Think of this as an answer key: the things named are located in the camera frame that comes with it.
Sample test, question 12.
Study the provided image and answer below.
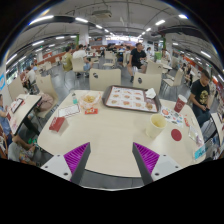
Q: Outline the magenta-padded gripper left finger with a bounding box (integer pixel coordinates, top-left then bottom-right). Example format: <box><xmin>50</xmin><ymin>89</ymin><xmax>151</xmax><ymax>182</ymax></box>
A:
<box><xmin>40</xmin><ymin>142</ymin><xmax>92</xmax><ymax>186</ymax></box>

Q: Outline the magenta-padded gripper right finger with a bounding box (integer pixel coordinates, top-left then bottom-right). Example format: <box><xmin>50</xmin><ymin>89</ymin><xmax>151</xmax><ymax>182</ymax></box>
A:
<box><xmin>131</xmin><ymin>142</ymin><xmax>183</xmax><ymax>186</ymax></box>

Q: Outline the flat round red coaster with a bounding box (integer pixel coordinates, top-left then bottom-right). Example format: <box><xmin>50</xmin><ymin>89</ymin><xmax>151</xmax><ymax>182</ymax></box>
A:
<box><xmin>170</xmin><ymin>128</ymin><xmax>183</xmax><ymax>142</ymax></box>

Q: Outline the white card placard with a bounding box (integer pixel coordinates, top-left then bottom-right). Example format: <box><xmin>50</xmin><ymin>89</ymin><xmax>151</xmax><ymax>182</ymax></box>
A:
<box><xmin>58</xmin><ymin>104</ymin><xmax>81</xmax><ymax>119</ymax></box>

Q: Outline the colourful sticker leaflet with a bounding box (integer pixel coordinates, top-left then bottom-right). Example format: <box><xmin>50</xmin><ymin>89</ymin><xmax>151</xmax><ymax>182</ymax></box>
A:
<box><xmin>160</xmin><ymin>105</ymin><xmax>185</xmax><ymax>128</ymax></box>

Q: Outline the red packet by fries bag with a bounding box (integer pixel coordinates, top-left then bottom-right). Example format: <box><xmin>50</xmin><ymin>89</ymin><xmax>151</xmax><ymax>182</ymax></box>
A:
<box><xmin>84</xmin><ymin>108</ymin><xmax>99</xmax><ymax>116</ymax></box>

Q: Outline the clear plastic packet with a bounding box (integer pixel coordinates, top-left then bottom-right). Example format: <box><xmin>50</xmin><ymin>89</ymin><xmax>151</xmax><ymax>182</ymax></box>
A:
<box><xmin>188</xmin><ymin>124</ymin><xmax>204</xmax><ymax>148</ymax></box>

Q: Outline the person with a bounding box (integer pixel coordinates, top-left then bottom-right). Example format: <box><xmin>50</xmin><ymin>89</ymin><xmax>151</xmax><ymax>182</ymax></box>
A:
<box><xmin>189</xmin><ymin>69</ymin><xmax>213</xmax><ymax>128</ymax></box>
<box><xmin>0</xmin><ymin>93</ymin><xmax>14</xmax><ymax>138</ymax></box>
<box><xmin>61</xmin><ymin>45</ymin><xmax>74</xmax><ymax>73</ymax></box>
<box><xmin>6</xmin><ymin>133</ymin><xmax>38</xmax><ymax>166</ymax></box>
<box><xmin>72</xmin><ymin>44</ymin><xmax>94</xmax><ymax>73</ymax></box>
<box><xmin>24</xmin><ymin>65</ymin><xmax>38</xmax><ymax>91</ymax></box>
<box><xmin>127</xmin><ymin>42</ymin><xmax>148</xmax><ymax>84</ymax></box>

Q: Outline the clear bag of fries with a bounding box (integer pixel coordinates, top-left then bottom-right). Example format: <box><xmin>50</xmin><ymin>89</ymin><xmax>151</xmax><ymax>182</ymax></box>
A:
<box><xmin>78</xmin><ymin>91</ymin><xmax>103</xmax><ymax>111</ymax></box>

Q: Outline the brown tray with paper liner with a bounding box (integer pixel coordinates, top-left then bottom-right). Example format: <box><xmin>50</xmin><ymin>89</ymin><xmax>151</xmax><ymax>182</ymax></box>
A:
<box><xmin>101</xmin><ymin>84</ymin><xmax>162</xmax><ymax>114</ymax></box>

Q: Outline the red paper cup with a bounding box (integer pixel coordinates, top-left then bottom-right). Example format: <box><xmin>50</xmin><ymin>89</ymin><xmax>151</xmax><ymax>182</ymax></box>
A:
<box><xmin>173</xmin><ymin>94</ymin><xmax>188</xmax><ymax>114</ymax></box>

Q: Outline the white crumpled napkin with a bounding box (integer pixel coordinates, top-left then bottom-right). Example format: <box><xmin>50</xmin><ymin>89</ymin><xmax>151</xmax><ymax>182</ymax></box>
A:
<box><xmin>145</xmin><ymin>87</ymin><xmax>157</xmax><ymax>100</ymax></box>

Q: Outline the neighbouring beige table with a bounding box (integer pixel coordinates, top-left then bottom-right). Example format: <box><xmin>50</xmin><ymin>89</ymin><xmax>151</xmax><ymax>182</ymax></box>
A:
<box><xmin>6</xmin><ymin>94</ymin><xmax>43</xmax><ymax>136</ymax></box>

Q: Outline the beige chair with oval hole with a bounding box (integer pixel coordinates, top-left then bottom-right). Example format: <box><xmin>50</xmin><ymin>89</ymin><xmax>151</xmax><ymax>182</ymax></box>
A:
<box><xmin>88</xmin><ymin>68</ymin><xmax>122</xmax><ymax>92</ymax></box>
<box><xmin>132</xmin><ymin>71</ymin><xmax>163</xmax><ymax>96</ymax></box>

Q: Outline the group of beige chairs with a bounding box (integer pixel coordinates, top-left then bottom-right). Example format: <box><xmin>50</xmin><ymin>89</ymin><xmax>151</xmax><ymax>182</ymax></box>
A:
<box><xmin>8</xmin><ymin>49</ymin><xmax>186</xmax><ymax>119</ymax></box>

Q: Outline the group of ceiling lights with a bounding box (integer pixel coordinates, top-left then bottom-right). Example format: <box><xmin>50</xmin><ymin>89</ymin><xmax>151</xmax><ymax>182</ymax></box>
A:
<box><xmin>4</xmin><ymin>13</ymin><xmax>224</xmax><ymax>84</ymax></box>

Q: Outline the ceiling air conditioner unit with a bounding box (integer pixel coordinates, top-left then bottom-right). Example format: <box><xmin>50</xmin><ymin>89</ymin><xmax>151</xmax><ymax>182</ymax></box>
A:
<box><xmin>92</xmin><ymin>9</ymin><xmax>113</xmax><ymax>19</ymax></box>

